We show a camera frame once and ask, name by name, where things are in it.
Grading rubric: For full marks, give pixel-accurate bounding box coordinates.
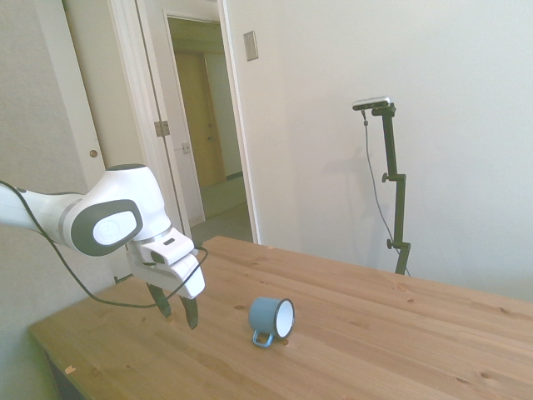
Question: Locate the beige wall switch plate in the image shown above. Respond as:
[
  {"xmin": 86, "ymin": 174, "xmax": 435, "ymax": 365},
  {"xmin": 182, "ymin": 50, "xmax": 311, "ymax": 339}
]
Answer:
[{"xmin": 242, "ymin": 30, "xmax": 260, "ymax": 63}]

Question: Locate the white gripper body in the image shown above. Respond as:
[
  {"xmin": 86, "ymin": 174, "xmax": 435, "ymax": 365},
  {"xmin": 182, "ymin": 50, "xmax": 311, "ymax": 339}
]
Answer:
[{"xmin": 126, "ymin": 243, "xmax": 207, "ymax": 300}]

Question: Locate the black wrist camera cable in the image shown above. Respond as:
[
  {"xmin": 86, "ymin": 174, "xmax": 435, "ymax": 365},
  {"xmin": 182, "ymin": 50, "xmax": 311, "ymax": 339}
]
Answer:
[{"xmin": 0, "ymin": 179, "xmax": 210, "ymax": 310}]

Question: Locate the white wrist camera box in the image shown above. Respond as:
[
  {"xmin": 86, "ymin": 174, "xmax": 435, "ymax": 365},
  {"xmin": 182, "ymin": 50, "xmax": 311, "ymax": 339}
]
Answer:
[{"xmin": 139, "ymin": 232, "xmax": 196, "ymax": 267}]

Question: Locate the white open door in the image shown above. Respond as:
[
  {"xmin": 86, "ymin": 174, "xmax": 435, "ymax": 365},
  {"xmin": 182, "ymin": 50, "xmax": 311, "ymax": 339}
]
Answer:
[{"xmin": 163, "ymin": 15, "xmax": 207, "ymax": 229}]

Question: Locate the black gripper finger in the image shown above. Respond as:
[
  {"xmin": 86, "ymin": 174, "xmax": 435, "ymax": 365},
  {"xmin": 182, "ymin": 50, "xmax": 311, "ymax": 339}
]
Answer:
[
  {"xmin": 178, "ymin": 292, "xmax": 200, "ymax": 331},
  {"xmin": 146, "ymin": 282, "xmax": 172, "ymax": 319}
]

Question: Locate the black camera stand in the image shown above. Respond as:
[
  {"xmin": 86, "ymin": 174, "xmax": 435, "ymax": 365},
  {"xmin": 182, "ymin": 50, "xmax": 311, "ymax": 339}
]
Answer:
[{"xmin": 371, "ymin": 105, "xmax": 413, "ymax": 277}]

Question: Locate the blue enamel mug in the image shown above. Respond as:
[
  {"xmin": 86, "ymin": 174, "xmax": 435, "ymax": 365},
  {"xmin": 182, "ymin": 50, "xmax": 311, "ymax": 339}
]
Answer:
[{"xmin": 248, "ymin": 297, "xmax": 296, "ymax": 348}]

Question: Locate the silver camera on stand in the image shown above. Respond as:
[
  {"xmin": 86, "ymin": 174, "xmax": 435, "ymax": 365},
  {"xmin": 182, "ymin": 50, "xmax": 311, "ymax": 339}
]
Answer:
[{"xmin": 351, "ymin": 95, "xmax": 394, "ymax": 113}]

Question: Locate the brown wooden hallway door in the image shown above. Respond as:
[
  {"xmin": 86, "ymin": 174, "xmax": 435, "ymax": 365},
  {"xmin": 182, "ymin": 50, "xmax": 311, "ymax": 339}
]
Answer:
[{"xmin": 174, "ymin": 49, "xmax": 228, "ymax": 188}]

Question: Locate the white door with knob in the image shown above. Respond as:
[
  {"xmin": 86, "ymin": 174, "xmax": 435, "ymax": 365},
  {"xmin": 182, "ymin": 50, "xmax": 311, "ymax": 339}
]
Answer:
[{"xmin": 44, "ymin": 0, "xmax": 147, "ymax": 193}]

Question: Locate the camera on black stand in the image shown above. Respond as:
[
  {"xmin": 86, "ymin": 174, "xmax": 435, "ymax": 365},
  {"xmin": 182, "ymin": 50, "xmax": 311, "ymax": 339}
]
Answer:
[{"xmin": 361, "ymin": 109, "xmax": 411, "ymax": 278}]

